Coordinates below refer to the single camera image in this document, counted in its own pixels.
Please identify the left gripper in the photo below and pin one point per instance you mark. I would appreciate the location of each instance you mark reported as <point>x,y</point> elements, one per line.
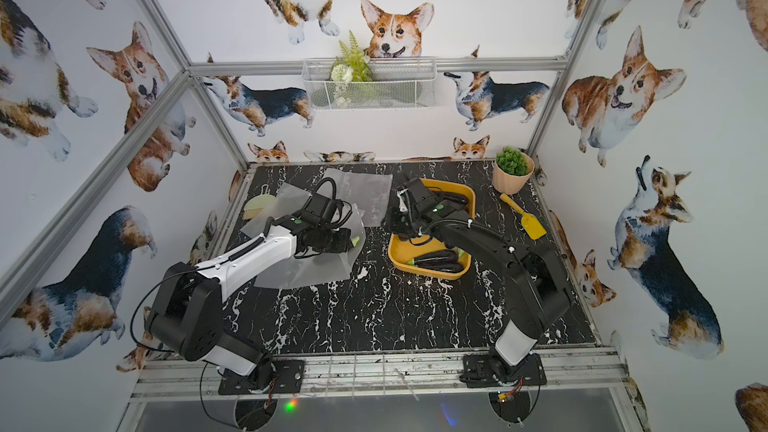
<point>339,240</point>

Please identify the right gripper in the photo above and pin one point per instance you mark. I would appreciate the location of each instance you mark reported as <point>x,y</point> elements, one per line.
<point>393,221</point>

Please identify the frosted zip-top bag front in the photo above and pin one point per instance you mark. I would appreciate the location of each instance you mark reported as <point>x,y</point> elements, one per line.
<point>294,273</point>

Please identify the frosted zip-top bag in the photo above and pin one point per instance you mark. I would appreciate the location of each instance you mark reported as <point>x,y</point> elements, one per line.
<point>294,273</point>
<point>369,192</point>
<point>289,199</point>

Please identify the yellow plastic tray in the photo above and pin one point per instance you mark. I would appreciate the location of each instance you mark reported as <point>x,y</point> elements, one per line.
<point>400,251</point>

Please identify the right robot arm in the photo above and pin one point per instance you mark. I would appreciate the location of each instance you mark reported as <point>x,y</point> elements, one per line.
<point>536,283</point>

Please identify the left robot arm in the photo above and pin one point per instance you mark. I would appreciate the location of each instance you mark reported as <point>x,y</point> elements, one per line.
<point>187,312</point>

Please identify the purple eggplant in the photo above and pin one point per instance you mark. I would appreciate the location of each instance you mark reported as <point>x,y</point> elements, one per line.
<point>448,267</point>
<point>455,197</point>
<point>435,257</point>

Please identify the frosted zip-top bag rear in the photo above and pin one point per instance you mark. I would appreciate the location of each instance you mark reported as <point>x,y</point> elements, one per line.
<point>369,192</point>

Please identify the frosted zip-top bag left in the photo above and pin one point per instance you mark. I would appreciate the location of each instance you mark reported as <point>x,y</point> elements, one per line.
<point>289,199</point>

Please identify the pink pot green plant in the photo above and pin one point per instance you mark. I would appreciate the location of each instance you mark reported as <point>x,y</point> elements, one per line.
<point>512,170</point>

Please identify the yellow plastic scoop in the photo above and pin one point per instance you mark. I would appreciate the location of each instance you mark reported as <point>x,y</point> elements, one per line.
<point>531,225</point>

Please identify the artificial fern and flower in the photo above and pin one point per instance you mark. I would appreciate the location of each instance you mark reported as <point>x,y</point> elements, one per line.
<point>351,75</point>

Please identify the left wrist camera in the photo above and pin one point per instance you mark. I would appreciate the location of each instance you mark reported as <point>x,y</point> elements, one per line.
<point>320,210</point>

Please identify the white wire wall basket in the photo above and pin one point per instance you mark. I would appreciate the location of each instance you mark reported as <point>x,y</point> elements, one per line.
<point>379,84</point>

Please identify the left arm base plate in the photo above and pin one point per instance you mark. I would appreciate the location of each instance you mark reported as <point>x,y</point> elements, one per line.
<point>273,376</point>

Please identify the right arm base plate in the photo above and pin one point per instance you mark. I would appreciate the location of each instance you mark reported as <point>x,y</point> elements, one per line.
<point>488,370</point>

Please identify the aluminium frame post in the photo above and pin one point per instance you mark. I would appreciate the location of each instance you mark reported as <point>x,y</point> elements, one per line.
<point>43,251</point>

